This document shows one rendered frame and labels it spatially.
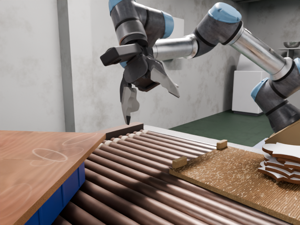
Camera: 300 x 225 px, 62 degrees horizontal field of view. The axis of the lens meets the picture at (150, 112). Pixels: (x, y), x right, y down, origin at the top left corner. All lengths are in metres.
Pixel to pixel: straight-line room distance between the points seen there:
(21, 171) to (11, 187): 0.07
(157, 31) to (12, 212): 0.56
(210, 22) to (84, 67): 2.34
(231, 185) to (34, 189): 0.50
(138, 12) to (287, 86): 0.77
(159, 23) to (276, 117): 0.74
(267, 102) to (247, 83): 5.38
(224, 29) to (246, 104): 5.68
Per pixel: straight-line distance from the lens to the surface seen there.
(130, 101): 0.60
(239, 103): 6.74
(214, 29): 1.05
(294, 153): 0.82
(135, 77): 0.59
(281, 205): 0.70
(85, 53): 3.22
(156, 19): 0.74
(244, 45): 1.11
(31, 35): 3.18
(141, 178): 0.81
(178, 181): 0.78
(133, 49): 0.59
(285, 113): 1.25
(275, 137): 1.21
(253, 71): 6.58
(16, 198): 0.50
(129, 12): 0.68
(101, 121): 3.72
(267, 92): 1.26
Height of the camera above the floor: 1.27
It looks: 11 degrees down
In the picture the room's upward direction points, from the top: straight up
